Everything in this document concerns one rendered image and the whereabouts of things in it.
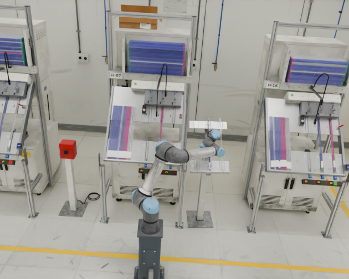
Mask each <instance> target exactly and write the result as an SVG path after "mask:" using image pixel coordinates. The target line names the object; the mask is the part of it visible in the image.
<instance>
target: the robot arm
mask: <svg viewBox="0 0 349 279"><path fill-rule="evenodd" d="M219 137H220V131H219V130H210V131H207V134H206V138H205V139H204V140H203V142H202V143H201V144H200V145H199V146H200V148H199V149H192V150H188V151H187V150H186V149H183V150H182V149H178V148H177V147H175V146H174V145H173V144H171V143H170V142H168V141H166V140H163V141H159V143H157V144H156V146H155V151H156V154H155V160H154V162H153V164H152V166H151V168H150V170H149V172H148V174H147V176H146V178H145V181H144V183H143V185H142V186H141V187H139V188H138V189H136V190H135V191H134V192H133V193H132V195H131V200H132V202H133V203H134V205H136V206H137V207H138V209H139V210H140V211H141V212H142V213H143V219H142V221H141V224H140V229H141V231H142V232H143V233H145V234H148V235H153V234H156V233H158V232H159V231H160V229H161V224H160V221H159V219H158V218H159V209H160V206H159V202H158V201H157V200H156V199H155V198H152V195H153V194H152V190H153V188H154V186H155V184H156V182H157V180H158V178H159V176H160V174H161V172H162V170H163V168H164V166H165V164H166V163H168V162H170V163H175V164H181V163H187V162H188V161H191V160H195V159H201V158H207V157H213V156H217V157H219V158H220V157H223V156H224V154H225V150H224V149H223V148H222V147H220V146H219V145H217V144H215V141H216V140H217V139H218V138H219Z"/></svg>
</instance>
